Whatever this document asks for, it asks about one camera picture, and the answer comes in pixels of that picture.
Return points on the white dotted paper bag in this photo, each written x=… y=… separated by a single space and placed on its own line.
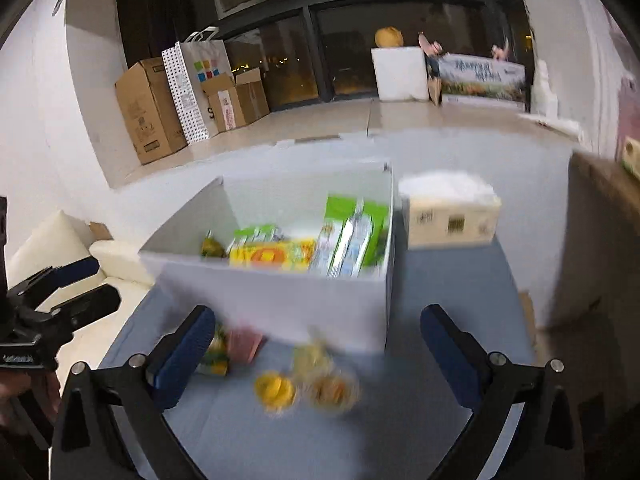
x=187 y=65

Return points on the grey blue table cloth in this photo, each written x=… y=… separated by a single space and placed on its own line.
x=406 y=417

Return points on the white foam box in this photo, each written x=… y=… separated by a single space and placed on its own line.
x=400 y=74

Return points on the pink jelly cup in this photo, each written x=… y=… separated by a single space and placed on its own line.
x=243 y=344

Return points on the orange yellow jelly cup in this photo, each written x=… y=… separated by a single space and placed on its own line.
x=276 y=392

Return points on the orange pomelo fruit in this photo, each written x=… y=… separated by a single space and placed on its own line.
x=388 y=37

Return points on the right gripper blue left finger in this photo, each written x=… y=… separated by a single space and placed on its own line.
x=87 y=442

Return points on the yellow green carton box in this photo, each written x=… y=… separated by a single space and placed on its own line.
x=630 y=156

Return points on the white storage box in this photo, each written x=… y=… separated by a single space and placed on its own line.
x=349 y=314

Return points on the left hand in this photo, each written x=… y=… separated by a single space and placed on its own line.
x=13 y=383

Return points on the small green gold snack bag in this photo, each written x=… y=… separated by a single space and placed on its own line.
x=216 y=361

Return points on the pale yellow jelly cup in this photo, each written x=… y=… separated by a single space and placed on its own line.
x=312 y=359

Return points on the printed gift box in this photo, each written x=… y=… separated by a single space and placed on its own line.
x=476 y=81

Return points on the white spray bottle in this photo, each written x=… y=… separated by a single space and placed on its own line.
x=544 y=101

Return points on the yellow sunflower seed bag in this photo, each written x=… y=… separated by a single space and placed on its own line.
x=286 y=255

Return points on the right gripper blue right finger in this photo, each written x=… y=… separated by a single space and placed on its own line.
x=546 y=442

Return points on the small open cardboard box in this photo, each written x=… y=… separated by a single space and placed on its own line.
x=236 y=102

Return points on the green peas snack bag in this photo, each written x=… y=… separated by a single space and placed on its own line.
x=211 y=248

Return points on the large cardboard box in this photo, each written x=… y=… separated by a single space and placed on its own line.
x=149 y=112

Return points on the tissue pack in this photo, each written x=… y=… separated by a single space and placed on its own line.
x=444 y=209

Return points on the rolled white paper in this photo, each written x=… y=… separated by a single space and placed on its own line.
x=565 y=127

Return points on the green white snack pack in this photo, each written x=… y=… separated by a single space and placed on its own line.
x=358 y=240
x=338 y=210

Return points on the jelly cup printed lid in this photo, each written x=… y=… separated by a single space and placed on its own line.
x=333 y=393

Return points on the brown side counter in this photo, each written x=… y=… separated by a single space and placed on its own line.
x=600 y=255

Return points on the cream leather sofa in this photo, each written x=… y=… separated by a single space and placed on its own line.
x=82 y=263

